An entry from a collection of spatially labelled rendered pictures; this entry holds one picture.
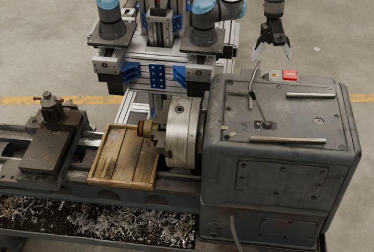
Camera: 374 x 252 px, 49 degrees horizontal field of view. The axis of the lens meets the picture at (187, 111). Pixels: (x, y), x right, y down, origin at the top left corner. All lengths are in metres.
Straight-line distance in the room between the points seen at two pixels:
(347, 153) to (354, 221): 1.43
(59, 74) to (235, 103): 2.55
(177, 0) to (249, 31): 2.20
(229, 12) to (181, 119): 0.68
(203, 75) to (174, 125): 0.52
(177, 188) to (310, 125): 0.65
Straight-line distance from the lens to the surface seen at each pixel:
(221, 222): 1.98
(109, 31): 2.22
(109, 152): 2.02
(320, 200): 1.82
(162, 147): 1.70
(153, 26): 2.28
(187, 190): 1.87
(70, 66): 4.06
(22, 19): 4.93
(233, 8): 2.08
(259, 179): 1.68
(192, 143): 1.65
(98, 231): 2.14
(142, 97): 3.27
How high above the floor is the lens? 2.41
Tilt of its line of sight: 45 degrees down
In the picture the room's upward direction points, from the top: 1 degrees counter-clockwise
